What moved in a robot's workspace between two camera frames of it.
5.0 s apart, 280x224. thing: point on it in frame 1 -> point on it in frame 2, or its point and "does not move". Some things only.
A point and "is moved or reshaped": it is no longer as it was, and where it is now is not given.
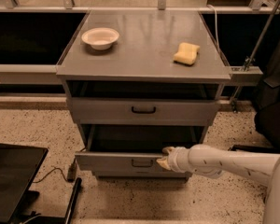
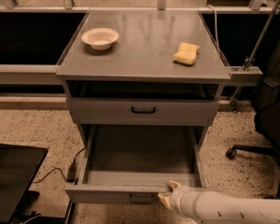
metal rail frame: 48,75 does not move
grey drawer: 133,148 is moved or reshaped
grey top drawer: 145,111 does not move
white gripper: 173,158 -> 177,197
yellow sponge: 187,54 does not move
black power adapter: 71,172 does not move
